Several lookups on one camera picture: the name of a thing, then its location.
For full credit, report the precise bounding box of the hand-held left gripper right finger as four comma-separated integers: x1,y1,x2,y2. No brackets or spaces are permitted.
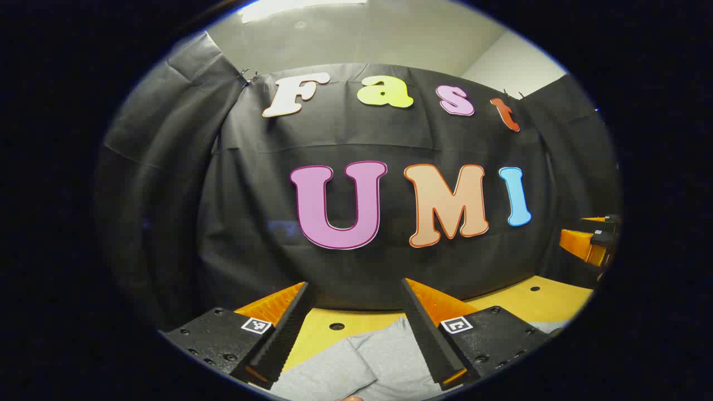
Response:
400,277,552,392

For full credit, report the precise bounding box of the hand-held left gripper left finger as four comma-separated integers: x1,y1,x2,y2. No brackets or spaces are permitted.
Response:
159,281,316,390

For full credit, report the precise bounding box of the grey zip sweatshirt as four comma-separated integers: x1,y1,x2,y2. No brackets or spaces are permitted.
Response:
270,316,569,401

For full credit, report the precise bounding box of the black backdrop cloth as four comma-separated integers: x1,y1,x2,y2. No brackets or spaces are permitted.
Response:
95,31,622,335

